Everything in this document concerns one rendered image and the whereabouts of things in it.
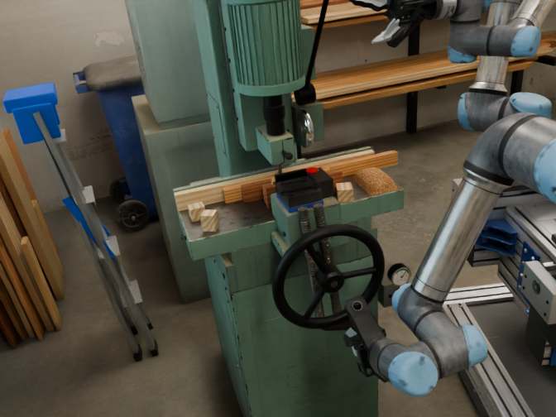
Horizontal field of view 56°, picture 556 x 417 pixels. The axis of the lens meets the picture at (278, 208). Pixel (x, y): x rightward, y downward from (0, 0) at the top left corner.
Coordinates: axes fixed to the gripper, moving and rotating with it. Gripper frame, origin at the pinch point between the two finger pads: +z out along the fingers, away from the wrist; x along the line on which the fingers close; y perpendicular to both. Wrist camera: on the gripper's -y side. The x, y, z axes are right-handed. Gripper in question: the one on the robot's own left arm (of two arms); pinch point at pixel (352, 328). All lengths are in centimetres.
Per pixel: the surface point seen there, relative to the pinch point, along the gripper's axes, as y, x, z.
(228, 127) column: -60, -10, 33
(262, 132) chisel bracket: -54, -3, 19
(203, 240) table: -30.6, -27.5, 9.8
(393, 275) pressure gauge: -5.2, 20.3, 17.2
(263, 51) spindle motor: -70, -2, -1
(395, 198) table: -26.1, 25.9, 13.2
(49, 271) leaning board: -34, -100, 153
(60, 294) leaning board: -21, -99, 160
